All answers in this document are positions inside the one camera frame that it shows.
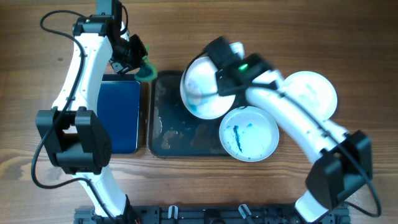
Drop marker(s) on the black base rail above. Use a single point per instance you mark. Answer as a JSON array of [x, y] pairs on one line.
[[268, 214]]

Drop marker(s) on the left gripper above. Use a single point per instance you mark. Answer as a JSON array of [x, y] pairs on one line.
[[137, 45]]

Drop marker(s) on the dark grey serving tray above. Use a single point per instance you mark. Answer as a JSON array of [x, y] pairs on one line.
[[172, 131]]

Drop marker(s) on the white plate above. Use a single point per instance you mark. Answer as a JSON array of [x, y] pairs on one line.
[[249, 134], [313, 91], [198, 91]]

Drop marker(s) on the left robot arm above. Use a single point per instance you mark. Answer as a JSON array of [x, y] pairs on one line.
[[71, 133]]

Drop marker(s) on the green yellow sponge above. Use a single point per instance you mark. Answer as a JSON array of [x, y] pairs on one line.
[[147, 71]]

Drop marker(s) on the black water tray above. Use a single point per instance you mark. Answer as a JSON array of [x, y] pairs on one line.
[[118, 110]]

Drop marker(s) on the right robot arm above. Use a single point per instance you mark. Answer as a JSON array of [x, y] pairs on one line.
[[341, 161]]

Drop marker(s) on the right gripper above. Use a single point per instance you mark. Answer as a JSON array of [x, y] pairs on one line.
[[218, 52]]

